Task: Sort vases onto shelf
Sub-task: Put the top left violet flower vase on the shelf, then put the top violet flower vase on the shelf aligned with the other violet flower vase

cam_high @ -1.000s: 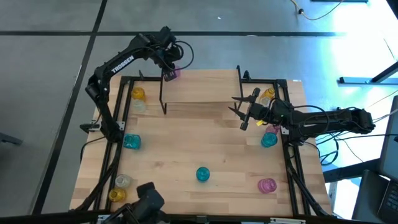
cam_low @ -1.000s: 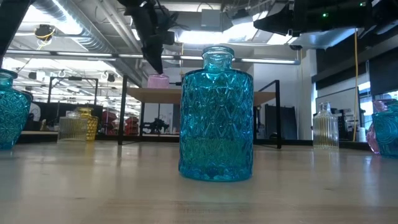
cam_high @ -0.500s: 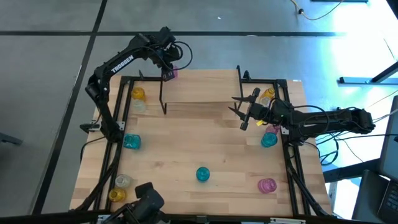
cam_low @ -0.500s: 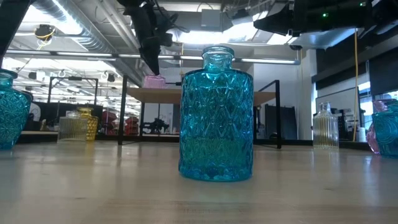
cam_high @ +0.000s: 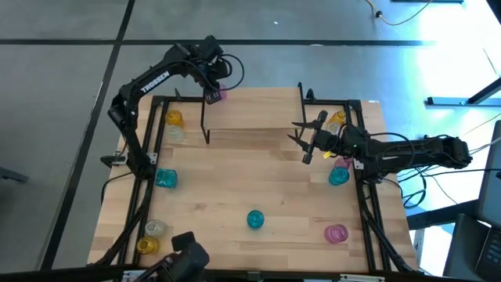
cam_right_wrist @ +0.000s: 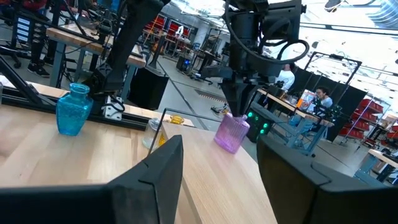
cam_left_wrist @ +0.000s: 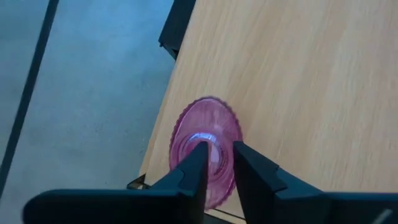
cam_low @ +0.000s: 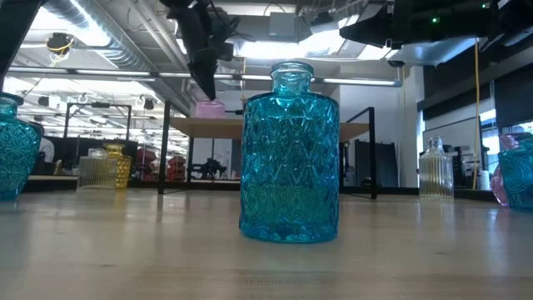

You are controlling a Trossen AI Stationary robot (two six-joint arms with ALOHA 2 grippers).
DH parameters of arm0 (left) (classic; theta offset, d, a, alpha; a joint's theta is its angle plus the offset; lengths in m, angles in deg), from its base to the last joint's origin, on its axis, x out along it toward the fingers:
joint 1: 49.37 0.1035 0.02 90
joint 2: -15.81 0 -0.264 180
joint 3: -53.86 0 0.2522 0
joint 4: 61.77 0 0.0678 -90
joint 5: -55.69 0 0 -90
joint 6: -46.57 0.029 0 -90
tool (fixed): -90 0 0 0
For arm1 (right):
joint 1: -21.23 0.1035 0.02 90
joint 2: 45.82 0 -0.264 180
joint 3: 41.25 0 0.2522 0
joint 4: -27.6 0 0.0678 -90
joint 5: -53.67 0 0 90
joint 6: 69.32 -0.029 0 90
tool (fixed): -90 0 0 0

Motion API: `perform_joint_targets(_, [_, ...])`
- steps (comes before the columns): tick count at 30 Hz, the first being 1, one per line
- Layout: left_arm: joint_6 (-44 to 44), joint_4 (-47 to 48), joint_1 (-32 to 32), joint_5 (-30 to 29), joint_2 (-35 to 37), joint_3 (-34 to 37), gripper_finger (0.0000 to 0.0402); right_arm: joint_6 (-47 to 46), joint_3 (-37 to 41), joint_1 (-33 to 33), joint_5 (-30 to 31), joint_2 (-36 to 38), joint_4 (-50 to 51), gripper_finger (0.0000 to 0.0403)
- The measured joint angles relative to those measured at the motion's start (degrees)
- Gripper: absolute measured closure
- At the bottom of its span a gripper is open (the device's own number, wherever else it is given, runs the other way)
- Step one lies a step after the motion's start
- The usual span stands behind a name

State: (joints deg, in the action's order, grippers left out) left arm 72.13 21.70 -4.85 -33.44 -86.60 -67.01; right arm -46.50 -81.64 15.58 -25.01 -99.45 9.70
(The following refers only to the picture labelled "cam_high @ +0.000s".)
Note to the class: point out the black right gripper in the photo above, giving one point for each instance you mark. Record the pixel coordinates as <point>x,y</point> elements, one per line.
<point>325,141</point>

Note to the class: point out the black stand base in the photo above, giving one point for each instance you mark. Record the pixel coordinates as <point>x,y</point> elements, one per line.
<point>446,101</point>

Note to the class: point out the black metal table frame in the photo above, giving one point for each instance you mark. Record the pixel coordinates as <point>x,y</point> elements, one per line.
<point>354,104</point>

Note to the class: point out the silver mounting plate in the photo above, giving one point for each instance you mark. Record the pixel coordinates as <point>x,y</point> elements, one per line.
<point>358,164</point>
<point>152,158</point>

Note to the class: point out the silver bracket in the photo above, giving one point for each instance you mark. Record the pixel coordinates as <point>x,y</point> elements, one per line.
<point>362,278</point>

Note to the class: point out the black front crossbar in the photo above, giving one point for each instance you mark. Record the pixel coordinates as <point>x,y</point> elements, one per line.
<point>58,276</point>

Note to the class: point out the black camera device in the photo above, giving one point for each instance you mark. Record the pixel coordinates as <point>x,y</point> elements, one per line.
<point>188,254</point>

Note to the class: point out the yellow diamond-pattern glass vase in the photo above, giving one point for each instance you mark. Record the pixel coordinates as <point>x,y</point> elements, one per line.
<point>174,117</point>

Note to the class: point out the clear ribbed glass vase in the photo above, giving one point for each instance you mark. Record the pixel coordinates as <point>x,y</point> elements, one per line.
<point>176,134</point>

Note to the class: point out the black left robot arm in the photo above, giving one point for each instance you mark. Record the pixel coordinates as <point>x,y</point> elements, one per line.
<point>154,80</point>

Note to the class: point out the wooden shelf with black frame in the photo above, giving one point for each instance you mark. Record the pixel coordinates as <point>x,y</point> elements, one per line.
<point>254,107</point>

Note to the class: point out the dark grey monitor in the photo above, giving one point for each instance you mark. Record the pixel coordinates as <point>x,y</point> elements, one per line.
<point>492,176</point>

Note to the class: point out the black laptop keyboard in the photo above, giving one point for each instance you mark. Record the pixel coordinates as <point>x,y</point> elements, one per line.
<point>491,252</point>

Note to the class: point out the black floor beam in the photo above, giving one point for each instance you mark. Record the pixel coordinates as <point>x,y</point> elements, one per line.
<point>438,214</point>

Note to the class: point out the pink ribbed glass vase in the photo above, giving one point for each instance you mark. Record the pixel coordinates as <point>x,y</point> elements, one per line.
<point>336,233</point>

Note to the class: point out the yellow tag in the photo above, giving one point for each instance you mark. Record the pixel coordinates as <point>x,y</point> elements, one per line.
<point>327,154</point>

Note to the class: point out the blue rippled glass vase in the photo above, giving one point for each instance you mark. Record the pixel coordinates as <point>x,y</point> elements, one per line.
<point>255,219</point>

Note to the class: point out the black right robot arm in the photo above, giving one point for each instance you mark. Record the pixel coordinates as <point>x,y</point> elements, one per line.
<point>391,150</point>

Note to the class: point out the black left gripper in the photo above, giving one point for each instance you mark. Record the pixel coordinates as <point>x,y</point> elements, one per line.
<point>213,74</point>

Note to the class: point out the tall yellow glass vase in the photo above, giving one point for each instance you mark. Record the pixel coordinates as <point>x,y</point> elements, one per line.
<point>339,116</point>

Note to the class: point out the dark furniture foot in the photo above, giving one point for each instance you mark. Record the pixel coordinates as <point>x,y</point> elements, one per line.
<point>11,175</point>

